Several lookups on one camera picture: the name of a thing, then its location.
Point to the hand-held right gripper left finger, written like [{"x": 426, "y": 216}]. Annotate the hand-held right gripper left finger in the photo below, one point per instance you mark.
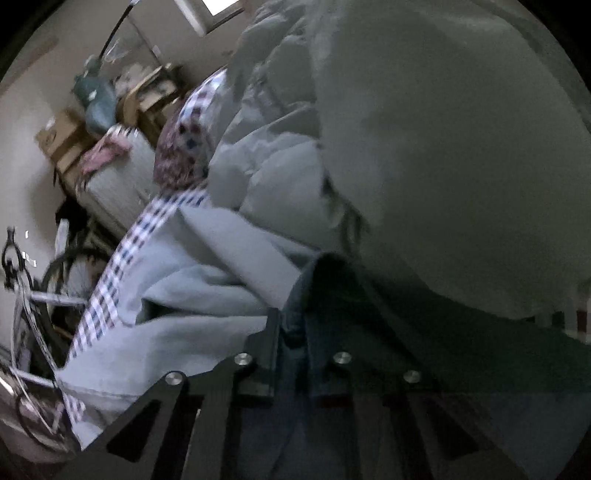
[{"x": 270, "y": 350}]

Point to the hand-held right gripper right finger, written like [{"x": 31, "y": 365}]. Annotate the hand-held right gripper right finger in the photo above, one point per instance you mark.
[{"x": 337, "y": 374}]

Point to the dark teal shirt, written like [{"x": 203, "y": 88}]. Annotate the dark teal shirt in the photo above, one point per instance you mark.
[{"x": 369, "y": 314}]

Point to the light grey-green garment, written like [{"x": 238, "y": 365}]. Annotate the light grey-green garment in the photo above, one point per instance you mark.
[{"x": 194, "y": 286}]

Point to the checkered bed sheet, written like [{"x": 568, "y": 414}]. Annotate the checkered bed sheet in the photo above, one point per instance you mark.
[{"x": 111, "y": 277}]

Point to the grey covered furniture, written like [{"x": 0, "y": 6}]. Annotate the grey covered furniture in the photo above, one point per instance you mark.
[{"x": 120, "y": 194}]

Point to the checkered pillow with floral band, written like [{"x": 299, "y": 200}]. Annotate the checkered pillow with floral band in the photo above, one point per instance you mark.
[{"x": 184, "y": 138}]

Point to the grey-green puffy jacket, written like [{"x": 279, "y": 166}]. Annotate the grey-green puffy jacket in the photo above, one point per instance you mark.
[{"x": 438, "y": 138}]

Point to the pink cloth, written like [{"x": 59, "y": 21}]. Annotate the pink cloth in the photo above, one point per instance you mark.
[{"x": 106, "y": 150}]

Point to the wooden chair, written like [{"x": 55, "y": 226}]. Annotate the wooden chair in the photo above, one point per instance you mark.
[{"x": 150, "y": 92}]

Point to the cardboard box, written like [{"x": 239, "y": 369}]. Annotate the cardboard box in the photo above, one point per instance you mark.
[{"x": 62, "y": 136}]

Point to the teal bag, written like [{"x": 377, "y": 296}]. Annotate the teal bag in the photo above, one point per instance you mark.
[{"x": 97, "y": 99}]

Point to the window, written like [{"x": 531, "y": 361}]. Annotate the window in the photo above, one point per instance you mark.
[{"x": 221, "y": 5}]

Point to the black pole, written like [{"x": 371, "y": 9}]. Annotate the black pole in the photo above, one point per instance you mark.
[{"x": 113, "y": 34}]

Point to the white frame bicycle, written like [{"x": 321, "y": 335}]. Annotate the white frame bicycle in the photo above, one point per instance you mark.
[{"x": 51, "y": 297}]

